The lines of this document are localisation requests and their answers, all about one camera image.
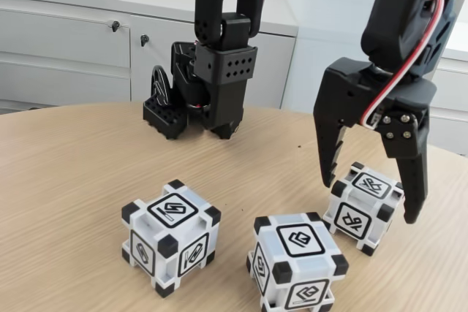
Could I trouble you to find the white cube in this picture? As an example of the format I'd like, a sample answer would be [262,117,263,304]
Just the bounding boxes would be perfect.
[121,179,222,298]
[245,212,350,312]
[321,161,405,257]

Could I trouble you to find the white drawer cabinet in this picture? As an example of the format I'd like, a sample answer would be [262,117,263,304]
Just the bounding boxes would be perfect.
[428,47,468,156]

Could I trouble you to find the black round clamp knob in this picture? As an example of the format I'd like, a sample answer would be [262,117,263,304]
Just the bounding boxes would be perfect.
[147,64,172,107]

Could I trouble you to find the white cube, S-shaped symbol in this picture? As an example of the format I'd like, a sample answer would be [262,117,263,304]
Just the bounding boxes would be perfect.
[121,179,222,298]

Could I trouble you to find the white cabinet with doors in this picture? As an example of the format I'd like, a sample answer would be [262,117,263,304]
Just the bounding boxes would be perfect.
[0,0,300,112]

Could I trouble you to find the red white servo cable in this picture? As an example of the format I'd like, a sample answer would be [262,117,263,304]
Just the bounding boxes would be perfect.
[360,0,468,130]

